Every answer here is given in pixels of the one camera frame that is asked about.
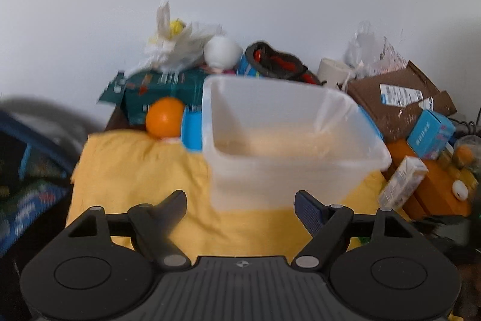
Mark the black red helmet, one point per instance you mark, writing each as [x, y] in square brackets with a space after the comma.
[261, 60]

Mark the orange box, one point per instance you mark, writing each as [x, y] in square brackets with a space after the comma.
[434, 195]

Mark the light blue carton box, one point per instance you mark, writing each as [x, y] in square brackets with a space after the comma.
[430, 135]

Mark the white round small object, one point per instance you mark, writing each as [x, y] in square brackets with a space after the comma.
[460, 190]

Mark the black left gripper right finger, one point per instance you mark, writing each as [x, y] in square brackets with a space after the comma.
[329, 227]

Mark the dark green package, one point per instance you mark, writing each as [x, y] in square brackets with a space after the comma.
[134, 94]

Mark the orange ball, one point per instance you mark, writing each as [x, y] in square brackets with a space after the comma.
[164, 118]

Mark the white ball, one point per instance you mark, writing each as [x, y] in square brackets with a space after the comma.
[222, 52]

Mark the white milk carton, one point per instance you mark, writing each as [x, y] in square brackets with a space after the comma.
[403, 182]

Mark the netted fruit bag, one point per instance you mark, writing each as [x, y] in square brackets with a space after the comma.
[466, 161]

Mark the translucent plastic storage bin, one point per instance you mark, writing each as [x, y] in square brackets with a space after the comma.
[265, 139]

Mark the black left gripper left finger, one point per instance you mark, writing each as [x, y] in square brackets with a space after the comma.
[152, 226]

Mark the brown cardboard box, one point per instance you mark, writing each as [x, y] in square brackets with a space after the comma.
[395, 100]

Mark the blue bag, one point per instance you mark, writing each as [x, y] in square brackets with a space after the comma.
[35, 176]

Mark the white cylinder cup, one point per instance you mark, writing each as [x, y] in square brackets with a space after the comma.
[334, 74]

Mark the yellow cloth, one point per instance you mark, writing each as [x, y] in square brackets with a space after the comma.
[122, 168]

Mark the clear crinkled plastic bag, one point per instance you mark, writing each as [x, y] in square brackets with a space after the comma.
[370, 54]

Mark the white plastic bag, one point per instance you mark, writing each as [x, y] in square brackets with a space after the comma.
[176, 45]

